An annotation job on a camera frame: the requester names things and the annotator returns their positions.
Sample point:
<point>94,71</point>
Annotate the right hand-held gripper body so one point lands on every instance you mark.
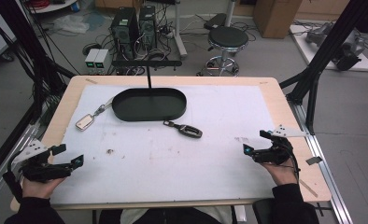
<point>275,155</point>

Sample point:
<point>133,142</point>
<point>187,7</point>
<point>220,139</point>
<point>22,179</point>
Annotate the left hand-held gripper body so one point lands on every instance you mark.
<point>32,152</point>

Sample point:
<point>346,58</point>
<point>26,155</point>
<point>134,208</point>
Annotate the black car key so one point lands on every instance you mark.
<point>190,130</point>

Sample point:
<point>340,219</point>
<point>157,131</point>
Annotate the black key rack with tray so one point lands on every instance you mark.
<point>148,106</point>

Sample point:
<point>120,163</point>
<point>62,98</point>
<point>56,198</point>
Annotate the person's right hand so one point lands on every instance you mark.
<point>281,174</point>

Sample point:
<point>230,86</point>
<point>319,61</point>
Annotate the person's left hand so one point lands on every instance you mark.
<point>39,188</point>

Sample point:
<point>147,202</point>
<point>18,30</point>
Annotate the grey tape piece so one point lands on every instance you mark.
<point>314,160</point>

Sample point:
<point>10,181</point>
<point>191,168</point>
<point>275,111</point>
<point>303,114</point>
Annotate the long tan tape strip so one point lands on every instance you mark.
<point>309,189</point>

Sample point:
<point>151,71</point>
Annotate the black chair part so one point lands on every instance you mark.
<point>261,212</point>

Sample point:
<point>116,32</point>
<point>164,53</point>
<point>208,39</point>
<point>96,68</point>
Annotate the black cross floor tape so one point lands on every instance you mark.
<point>320,207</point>

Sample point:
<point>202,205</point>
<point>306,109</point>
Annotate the short tan tape strip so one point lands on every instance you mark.
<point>91,81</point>

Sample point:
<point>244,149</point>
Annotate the white foam mat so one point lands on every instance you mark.
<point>172,161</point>

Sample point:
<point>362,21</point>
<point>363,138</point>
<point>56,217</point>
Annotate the white floor board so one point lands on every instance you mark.
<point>309,53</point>

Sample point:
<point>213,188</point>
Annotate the white power supply unit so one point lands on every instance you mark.
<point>102,60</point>
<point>91,59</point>

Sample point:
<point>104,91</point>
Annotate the person's torso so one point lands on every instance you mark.
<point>172,218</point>

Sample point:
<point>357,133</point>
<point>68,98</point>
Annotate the black round stool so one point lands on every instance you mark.
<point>228,37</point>

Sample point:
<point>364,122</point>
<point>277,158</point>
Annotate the small grey device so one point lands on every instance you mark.
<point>317,34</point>

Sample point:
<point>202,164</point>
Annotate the large grey black device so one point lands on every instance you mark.
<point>348,51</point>

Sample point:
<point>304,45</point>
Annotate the cardboard box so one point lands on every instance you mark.
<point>277,17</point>

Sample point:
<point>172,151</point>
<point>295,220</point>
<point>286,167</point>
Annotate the black flat case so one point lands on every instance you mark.
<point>215,21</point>

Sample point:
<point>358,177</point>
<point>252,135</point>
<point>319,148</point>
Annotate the white pole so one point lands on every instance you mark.
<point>230,14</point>

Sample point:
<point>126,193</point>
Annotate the clear plastic bag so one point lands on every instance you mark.
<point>70,24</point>

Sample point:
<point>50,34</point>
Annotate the white desk leg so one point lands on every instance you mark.
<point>179,40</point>

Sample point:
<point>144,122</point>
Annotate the black computer tower green sticker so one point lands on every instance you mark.
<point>124,34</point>

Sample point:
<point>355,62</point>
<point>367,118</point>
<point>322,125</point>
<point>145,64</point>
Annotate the round white table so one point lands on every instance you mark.
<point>54,6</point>

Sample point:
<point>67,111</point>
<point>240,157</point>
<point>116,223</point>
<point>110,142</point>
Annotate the aluminium rail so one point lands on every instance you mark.
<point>335,193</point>
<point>4,169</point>

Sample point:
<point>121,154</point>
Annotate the black metal frame stand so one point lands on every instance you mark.
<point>328,46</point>
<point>14,28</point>

